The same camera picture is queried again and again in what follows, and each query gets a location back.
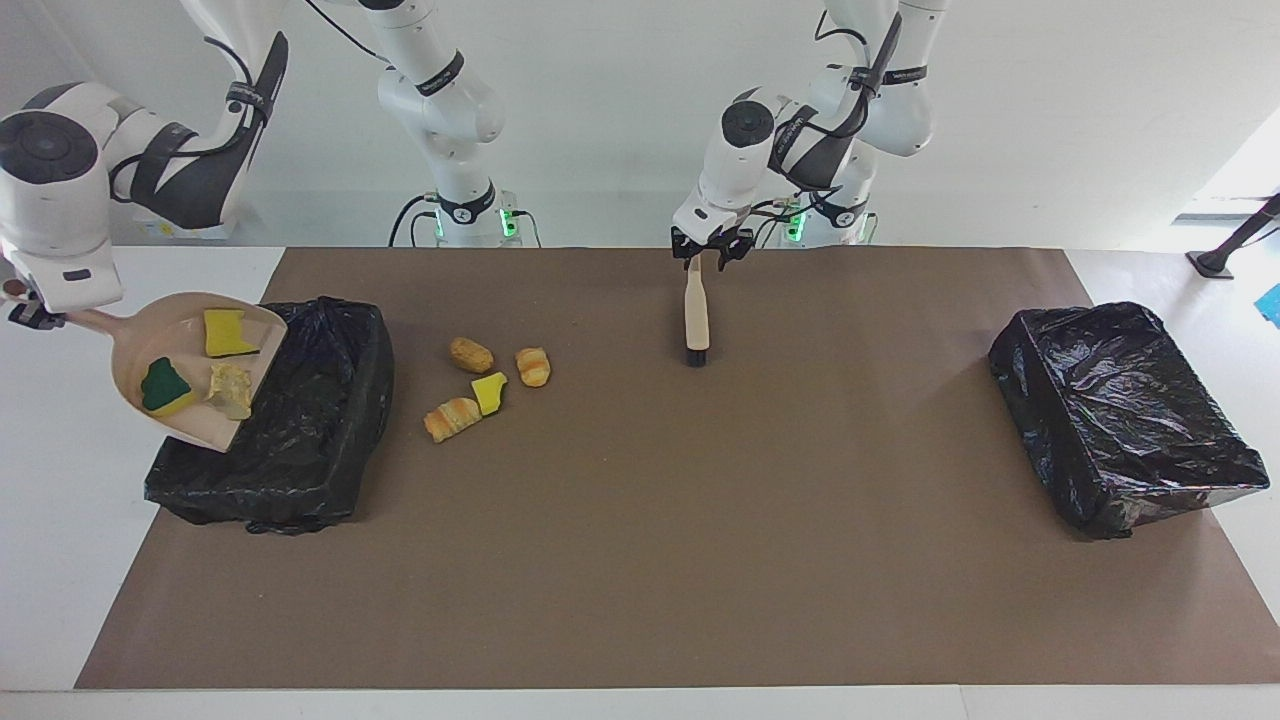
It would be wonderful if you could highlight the beige plastic dustpan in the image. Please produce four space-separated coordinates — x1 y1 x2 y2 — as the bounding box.
65 292 289 454

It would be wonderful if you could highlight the torn croissant pastry piece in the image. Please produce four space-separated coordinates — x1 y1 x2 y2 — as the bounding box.
204 361 254 422

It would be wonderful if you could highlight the brown bread roll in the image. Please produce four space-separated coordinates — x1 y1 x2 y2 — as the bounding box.
448 336 496 376

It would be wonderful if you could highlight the long striped croissant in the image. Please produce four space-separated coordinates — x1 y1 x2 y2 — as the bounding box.
423 396 483 444

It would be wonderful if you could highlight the black bag-lined bin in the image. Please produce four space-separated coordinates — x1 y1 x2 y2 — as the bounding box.
145 296 396 536
988 301 1271 541

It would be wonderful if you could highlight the brown paper table mat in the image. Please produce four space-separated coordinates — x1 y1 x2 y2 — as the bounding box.
75 247 1280 691

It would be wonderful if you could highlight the white wall power strip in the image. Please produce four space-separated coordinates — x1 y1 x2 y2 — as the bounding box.
133 215 239 241

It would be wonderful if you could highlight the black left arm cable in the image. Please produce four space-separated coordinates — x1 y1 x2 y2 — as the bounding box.
752 8 906 246

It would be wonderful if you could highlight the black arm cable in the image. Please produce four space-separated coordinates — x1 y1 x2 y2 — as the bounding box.
752 8 906 246
105 0 391 206

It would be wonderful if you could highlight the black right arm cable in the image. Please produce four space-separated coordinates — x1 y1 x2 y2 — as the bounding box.
105 0 391 206

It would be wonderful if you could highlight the black camera stand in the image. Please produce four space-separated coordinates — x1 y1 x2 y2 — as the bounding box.
1185 192 1280 281

